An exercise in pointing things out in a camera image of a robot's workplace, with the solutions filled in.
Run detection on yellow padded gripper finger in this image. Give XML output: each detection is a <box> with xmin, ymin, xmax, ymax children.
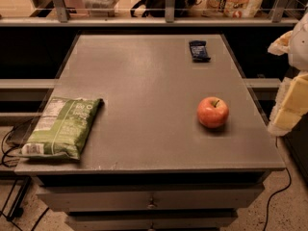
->
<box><xmin>268</xmin><ymin>73</ymin><xmax>308</xmax><ymax>137</ymax></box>

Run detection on blue rxbar blueberry bar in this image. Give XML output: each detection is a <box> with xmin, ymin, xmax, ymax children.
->
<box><xmin>189</xmin><ymin>40</ymin><xmax>211</xmax><ymax>63</ymax></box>

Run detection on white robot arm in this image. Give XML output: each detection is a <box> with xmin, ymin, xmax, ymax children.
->
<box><xmin>268</xmin><ymin>13</ymin><xmax>308</xmax><ymax>137</ymax></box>

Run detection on black bag on shelf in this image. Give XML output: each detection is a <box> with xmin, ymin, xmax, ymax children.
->
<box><xmin>130</xmin><ymin>0</ymin><xmax>199</xmax><ymax>17</ymax></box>

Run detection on green jalapeno chip bag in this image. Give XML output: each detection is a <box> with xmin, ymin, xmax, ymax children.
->
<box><xmin>19</xmin><ymin>97</ymin><xmax>103</xmax><ymax>160</ymax></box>

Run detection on red apple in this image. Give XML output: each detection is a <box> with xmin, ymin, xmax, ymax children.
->
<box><xmin>197</xmin><ymin>96</ymin><xmax>229</xmax><ymax>128</ymax></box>

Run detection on grey drawer cabinet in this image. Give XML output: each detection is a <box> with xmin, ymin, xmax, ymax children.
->
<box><xmin>16</xmin><ymin>35</ymin><xmax>285</xmax><ymax>231</ymax></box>

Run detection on clear plastic container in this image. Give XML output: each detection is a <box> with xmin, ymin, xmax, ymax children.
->
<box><xmin>82</xmin><ymin>0</ymin><xmax>119</xmax><ymax>17</ymax></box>

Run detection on black cable on right floor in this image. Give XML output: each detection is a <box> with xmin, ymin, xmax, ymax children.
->
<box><xmin>262</xmin><ymin>137</ymin><xmax>293</xmax><ymax>231</ymax></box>

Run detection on black cables on left floor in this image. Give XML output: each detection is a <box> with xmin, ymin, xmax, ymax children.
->
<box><xmin>0</xmin><ymin>117</ymin><xmax>51</xmax><ymax>231</ymax></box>

